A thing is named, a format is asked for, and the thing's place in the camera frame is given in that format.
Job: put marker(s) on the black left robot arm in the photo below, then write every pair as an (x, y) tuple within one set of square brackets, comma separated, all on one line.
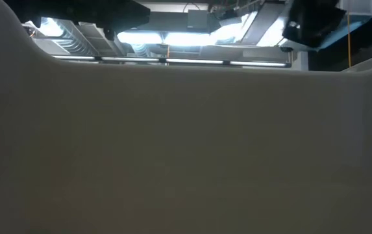
[(85, 11)]

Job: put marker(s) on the white LED light bar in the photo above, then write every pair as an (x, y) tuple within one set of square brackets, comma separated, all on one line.
[(130, 59), (257, 63), (73, 58), (194, 61)]

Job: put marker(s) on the grey ceiling box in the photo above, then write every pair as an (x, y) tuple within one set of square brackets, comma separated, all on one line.
[(198, 19)]

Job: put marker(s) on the white plastic basket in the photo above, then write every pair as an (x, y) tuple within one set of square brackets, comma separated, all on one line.
[(185, 146)]

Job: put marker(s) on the ribbed silver duct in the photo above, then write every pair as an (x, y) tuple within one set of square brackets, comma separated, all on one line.
[(72, 39)]

